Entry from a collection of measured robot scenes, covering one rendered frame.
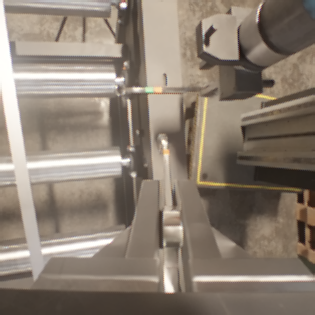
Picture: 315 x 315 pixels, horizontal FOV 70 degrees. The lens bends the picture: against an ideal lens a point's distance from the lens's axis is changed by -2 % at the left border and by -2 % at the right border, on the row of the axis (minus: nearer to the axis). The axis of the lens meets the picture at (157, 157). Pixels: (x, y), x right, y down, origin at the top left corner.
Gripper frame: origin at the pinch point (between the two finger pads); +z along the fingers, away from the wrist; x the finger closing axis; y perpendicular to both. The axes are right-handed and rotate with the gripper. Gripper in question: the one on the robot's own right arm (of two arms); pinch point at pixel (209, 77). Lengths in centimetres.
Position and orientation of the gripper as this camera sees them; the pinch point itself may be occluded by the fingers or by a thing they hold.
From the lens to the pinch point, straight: 50.8
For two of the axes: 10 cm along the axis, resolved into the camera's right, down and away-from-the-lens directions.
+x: -0.6, -10.0, -0.4
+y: 9.7, -0.7, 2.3
